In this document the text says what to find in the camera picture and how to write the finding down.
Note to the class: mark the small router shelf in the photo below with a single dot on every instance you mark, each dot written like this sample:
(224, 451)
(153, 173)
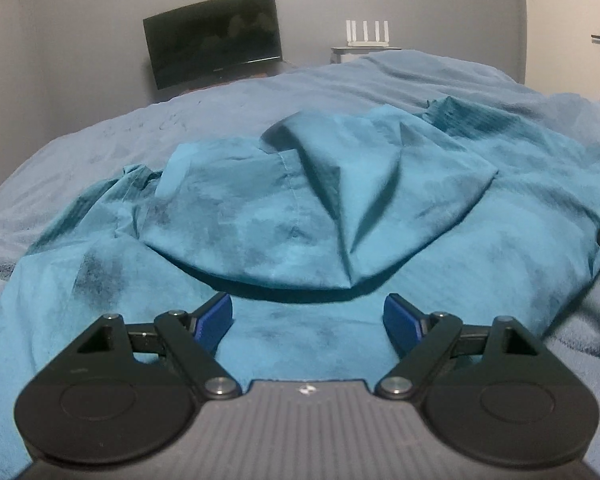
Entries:
(347, 54)

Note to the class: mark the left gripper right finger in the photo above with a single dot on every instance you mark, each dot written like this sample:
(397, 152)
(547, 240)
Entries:
(494, 393)

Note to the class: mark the light blue fleece blanket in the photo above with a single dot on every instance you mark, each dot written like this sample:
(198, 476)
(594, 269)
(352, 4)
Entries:
(51, 178)

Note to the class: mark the white door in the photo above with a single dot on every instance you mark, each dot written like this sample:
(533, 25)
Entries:
(560, 56)

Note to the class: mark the white wifi router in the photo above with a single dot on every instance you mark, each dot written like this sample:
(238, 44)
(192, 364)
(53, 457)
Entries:
(366, 34)

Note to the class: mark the teal blue garment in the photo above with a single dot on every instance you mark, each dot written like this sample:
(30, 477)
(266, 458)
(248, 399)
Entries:
(462, 208)

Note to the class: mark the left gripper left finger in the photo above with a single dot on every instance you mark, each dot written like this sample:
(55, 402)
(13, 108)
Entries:
(121, 392)

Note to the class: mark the black flat screen monitor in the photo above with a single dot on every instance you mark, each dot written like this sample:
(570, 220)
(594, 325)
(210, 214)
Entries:
(209, 37)

